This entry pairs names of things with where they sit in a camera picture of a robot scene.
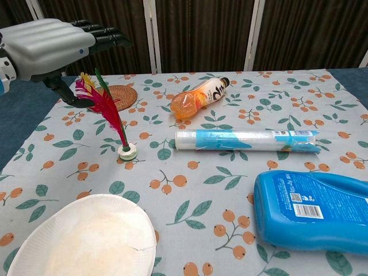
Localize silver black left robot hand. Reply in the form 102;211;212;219
0;18;133;109

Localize colourful feather shuttlecock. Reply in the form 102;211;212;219
75;67;137;161

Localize leaf and berry patterned tablecloth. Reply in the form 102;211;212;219
0;70;368;276

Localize round woven rattan coaster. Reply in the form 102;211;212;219
97;85;138;112

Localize dark folding screen white frames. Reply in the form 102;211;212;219
0;0;368;77

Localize orange drink plastic bottle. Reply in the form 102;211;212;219
170;76;231;120

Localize clear plastic wrap roll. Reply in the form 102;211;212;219
174;129;321;154

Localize blue detergent pump bottle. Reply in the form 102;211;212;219
253;170;368;255

